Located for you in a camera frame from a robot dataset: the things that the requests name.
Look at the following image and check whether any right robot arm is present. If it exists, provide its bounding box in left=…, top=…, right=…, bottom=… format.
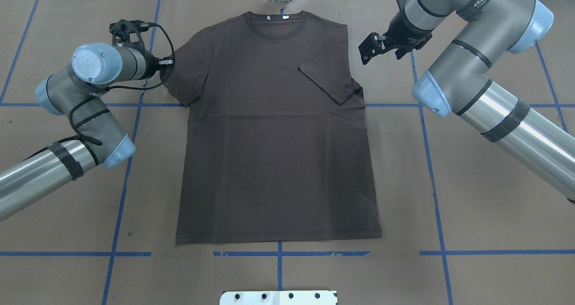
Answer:
left=358, top=0, right=575, bottom=203

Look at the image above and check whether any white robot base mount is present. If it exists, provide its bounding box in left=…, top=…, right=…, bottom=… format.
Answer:
left=219, top=289, right=339, bottom=305

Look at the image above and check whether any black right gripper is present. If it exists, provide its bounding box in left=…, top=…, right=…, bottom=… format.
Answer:
left=358, top=16, right=433, bottom=65

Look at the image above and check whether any black braided left cable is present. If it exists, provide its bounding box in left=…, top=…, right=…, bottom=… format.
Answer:
left=27, top=23, right=176, bottom=159

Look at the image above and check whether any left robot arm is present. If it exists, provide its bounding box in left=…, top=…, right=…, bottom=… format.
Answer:
left=0, top=20, right=160, bottom=221

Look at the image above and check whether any dark brown t-shirt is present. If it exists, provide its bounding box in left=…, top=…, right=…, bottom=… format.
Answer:
left=165, top=11, right=382, bottom=244

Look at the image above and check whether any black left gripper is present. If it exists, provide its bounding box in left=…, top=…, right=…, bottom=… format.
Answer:
left=109, top=20, right=150, bottom=50

